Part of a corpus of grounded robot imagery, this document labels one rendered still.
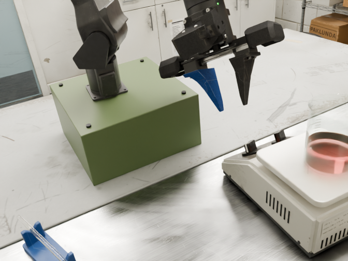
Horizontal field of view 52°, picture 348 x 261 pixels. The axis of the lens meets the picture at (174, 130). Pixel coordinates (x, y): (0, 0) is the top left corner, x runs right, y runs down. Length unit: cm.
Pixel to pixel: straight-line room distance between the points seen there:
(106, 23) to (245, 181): 32
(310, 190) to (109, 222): 28
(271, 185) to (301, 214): 5
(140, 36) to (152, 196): 239
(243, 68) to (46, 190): 37
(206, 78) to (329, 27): 265
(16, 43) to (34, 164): 258
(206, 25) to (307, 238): 29
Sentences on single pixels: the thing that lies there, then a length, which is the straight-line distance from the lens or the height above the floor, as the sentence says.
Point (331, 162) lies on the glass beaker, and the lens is 45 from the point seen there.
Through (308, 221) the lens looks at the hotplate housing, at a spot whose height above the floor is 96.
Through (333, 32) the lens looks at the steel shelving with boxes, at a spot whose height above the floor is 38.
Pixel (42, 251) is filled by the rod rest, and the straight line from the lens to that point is 52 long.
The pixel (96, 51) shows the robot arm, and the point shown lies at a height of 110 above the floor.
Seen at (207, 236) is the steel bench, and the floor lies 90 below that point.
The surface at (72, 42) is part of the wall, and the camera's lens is 333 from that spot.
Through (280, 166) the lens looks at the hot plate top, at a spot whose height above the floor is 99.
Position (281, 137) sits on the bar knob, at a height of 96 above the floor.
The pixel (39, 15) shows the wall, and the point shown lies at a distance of 324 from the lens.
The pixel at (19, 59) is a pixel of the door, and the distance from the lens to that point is 327.
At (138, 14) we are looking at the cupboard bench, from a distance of 285.
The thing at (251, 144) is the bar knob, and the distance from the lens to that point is 55.
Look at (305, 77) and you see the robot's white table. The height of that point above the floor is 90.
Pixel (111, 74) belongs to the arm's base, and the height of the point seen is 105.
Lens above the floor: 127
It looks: 31 degrees down
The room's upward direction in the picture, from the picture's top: 6 degrees counter-clockwise
